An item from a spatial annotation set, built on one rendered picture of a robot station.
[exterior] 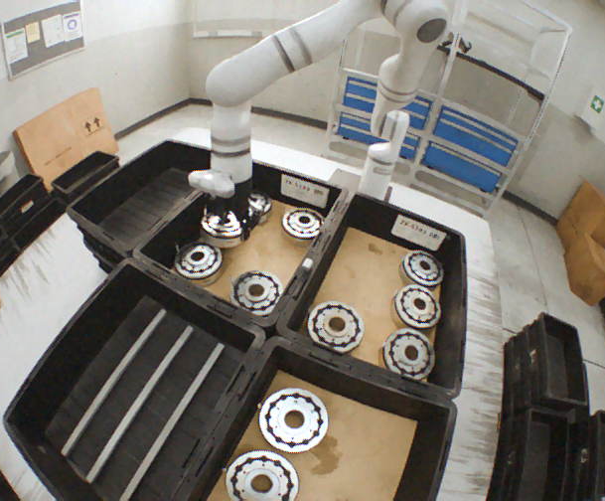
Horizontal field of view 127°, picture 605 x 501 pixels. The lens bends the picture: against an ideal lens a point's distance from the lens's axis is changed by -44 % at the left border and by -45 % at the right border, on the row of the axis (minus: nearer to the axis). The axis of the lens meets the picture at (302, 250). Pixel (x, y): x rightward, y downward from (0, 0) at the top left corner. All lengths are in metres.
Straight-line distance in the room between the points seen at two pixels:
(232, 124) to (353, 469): 0.56
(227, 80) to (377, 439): 0.58
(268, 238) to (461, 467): 0.71
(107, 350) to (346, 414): 0.44
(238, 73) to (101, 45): 3.24
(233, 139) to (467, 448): 0.80
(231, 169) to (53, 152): 2.79
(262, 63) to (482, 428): 0.86
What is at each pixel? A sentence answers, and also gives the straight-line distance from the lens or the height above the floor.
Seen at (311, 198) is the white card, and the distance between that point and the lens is 0.69.
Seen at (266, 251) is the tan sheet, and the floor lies 0.83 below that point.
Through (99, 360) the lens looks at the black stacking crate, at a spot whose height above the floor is 0.83.
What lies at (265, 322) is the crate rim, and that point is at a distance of 0.39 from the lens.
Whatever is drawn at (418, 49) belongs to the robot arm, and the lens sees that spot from 0.49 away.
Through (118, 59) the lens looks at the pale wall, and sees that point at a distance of 3.71.
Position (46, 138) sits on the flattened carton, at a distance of 3.14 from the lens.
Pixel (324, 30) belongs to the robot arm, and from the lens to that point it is 0.42.
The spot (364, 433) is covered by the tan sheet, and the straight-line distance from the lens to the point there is 0.48.
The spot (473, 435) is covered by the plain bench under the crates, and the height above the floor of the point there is 0.70.
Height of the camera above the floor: 1.28
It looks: 47 degrees down
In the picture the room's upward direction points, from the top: 9 degrees clockwise
